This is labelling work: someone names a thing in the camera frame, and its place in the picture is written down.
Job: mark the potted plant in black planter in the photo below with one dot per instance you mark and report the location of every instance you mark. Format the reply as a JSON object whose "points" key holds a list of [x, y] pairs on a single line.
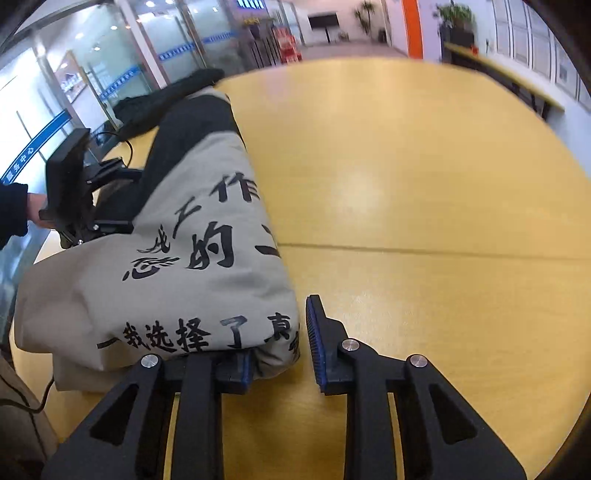
{"points": [[457, 32]]}

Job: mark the orange pillar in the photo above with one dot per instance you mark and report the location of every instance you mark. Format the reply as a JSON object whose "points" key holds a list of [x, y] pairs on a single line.
{"points": [[412, 27]]}

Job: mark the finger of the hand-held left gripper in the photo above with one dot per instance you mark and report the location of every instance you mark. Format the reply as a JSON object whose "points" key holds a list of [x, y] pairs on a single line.
{"points": [[113, 226], [113, 171]]}

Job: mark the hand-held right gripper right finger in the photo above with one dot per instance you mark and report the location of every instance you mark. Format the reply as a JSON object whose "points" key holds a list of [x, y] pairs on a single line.
{"points": [[314, 341]]}

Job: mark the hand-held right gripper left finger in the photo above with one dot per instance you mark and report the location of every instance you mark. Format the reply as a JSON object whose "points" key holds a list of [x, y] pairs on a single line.
{"points": [[244, 369]]}

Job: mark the framed wall sign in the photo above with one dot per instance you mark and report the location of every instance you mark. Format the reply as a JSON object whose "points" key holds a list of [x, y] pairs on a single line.
{"points": [[71, 78]]}

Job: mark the grey printed shirt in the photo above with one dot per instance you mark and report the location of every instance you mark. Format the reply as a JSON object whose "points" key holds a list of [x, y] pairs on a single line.
{"points": [[198, 161]]}

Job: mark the black wall screen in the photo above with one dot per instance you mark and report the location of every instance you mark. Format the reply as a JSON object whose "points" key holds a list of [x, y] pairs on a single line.
{"points": [[323, 21]]}

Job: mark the yellow flower plant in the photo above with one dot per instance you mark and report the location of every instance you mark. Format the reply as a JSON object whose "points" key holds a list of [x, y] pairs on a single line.
{"points": [[258, 25]]}

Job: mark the wooden counter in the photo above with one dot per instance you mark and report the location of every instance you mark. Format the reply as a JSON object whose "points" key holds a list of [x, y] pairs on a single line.
{"points": [[503, 74]]}

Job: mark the tall potted plant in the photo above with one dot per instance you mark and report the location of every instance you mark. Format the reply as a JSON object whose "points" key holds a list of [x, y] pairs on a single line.
{"points": [[365, 14]]}

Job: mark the black garment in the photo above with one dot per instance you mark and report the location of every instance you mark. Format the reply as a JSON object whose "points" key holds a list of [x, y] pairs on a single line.
{"points": [[175, 90]]}

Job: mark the person's left hand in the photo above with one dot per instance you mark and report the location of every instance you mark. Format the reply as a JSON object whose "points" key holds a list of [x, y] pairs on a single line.
{"points": [[35, 206]]}

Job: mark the red display stand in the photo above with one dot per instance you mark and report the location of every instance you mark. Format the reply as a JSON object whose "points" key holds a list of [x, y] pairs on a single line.
{"points": [[287, 44]]}

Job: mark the tan cloth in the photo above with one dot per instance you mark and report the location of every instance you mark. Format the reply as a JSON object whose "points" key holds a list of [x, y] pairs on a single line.
{"points": [[23, 438]]}

